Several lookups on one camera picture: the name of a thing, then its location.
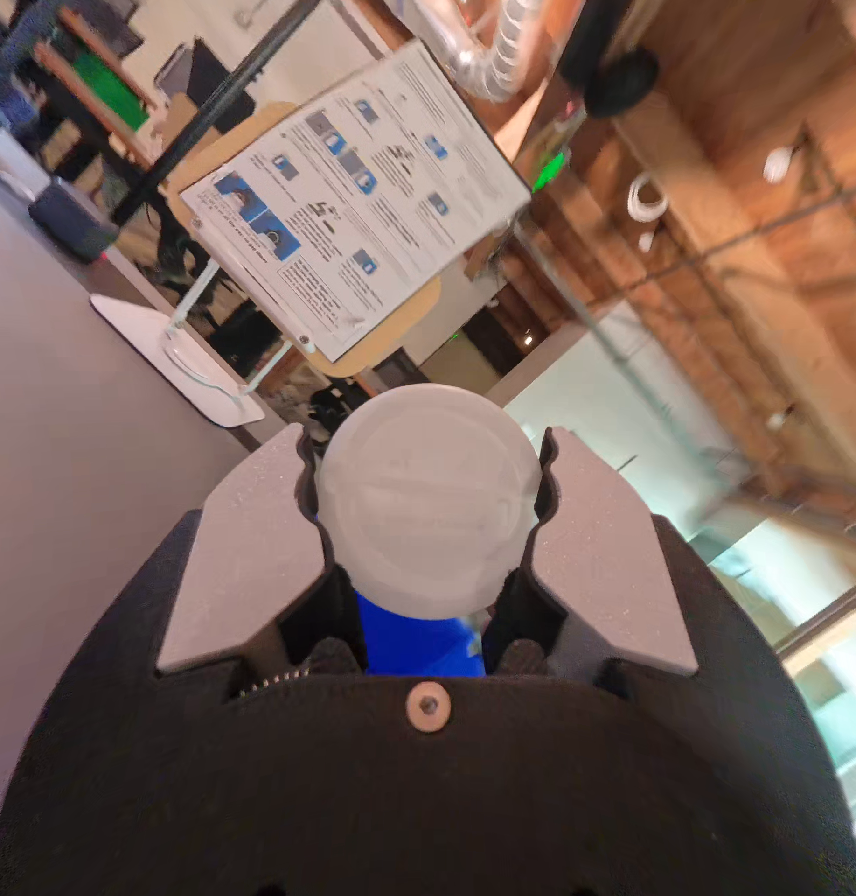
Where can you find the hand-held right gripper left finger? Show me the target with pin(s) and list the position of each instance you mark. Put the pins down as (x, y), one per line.
(246, 567)

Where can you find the white ceiling spotlight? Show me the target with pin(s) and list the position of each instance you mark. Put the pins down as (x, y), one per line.
(646, 241)
(777, 164)
(777, 420)

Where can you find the white plastic bottle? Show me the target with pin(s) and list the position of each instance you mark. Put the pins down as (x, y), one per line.
(428, 504)

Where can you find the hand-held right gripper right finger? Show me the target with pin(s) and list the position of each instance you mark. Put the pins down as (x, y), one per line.
(610, 567)

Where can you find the printed instruction sheet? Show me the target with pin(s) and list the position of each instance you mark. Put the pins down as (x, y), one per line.
(372, 196)

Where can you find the black office chair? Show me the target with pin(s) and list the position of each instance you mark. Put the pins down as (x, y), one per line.
(337, 409)

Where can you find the dark grey box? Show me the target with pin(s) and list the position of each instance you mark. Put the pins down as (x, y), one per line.
(71, 220)

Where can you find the blue plastic bin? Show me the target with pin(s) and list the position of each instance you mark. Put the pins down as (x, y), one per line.
(414, 644)

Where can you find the green exit sign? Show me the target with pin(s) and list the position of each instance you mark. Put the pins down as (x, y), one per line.
(550, 171)

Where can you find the green crate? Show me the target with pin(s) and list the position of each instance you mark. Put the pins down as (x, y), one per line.
(109, 91)

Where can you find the wooden sign board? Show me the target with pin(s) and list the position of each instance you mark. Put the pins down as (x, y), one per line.
(400, 329)

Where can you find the wooden desk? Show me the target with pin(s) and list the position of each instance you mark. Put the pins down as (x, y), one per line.
(71, 70)

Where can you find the silver air duct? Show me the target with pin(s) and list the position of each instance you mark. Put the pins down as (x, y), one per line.
(484, 56)

